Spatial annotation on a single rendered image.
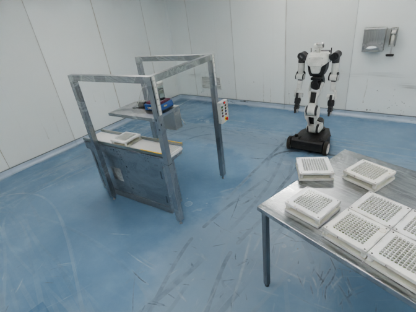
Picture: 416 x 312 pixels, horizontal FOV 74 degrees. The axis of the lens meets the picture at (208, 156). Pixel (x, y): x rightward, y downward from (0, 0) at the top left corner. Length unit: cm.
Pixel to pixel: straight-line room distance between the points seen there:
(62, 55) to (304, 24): 434
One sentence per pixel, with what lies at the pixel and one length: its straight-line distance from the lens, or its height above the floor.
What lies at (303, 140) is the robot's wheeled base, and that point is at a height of 19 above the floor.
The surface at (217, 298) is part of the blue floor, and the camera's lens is 248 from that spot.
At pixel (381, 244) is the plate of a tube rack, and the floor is 89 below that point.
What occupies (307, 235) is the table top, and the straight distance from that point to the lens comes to 176.
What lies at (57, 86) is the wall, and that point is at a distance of 572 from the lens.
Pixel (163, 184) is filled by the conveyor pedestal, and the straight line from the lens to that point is 307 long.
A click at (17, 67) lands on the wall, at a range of 550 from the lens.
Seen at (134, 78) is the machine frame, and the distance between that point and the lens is 252.
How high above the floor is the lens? 204
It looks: 28 degrees down
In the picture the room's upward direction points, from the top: 8 degrees counter-clockwise
